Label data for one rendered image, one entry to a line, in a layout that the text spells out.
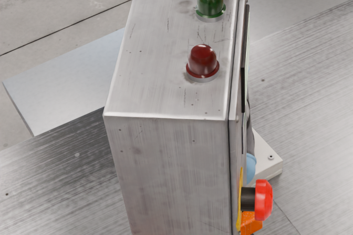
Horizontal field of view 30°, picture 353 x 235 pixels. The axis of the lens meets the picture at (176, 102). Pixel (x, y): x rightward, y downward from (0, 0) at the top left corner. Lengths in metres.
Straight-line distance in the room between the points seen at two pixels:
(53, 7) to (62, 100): 1.65
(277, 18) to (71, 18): 1.55
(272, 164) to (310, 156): 0.10
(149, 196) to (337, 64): 0.94
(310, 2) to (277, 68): 0.24
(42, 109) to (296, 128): 0.53
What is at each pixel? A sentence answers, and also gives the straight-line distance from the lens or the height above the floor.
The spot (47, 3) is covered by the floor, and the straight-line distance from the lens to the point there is 3.07.
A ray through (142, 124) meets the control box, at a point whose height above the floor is 1.47.
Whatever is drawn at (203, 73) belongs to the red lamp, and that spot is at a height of 1.48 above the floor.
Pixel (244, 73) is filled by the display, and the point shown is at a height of 1.45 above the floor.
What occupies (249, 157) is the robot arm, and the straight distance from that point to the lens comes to 0.97.
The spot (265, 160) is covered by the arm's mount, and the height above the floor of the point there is 0.87.
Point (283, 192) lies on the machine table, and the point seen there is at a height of 0.83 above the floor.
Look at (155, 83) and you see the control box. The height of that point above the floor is 1.48.
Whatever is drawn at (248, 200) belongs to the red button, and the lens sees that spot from 0.61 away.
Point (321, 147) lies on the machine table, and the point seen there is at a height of 0.83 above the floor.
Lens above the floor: 1.83
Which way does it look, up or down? 47 degrees down
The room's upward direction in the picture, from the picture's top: 7 degrees counter-clockwise
